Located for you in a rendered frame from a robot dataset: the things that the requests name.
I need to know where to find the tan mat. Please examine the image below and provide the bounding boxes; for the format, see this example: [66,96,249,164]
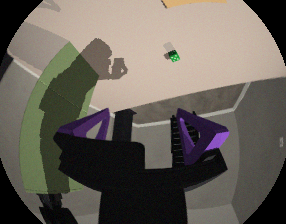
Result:
[162,0,227,8]

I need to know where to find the green die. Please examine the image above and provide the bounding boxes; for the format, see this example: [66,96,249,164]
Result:
[168,50,180,62]

